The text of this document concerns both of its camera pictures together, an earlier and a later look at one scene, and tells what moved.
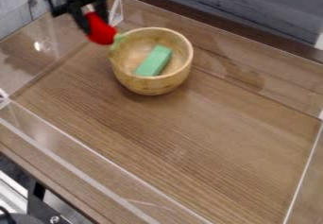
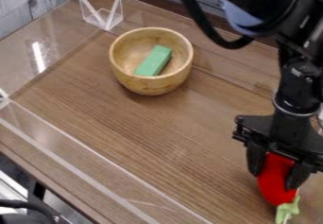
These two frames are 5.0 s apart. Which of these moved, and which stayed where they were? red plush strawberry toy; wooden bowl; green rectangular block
Moved: red plush strawberry toy
Stayed: wooden bowl; green rectangular block
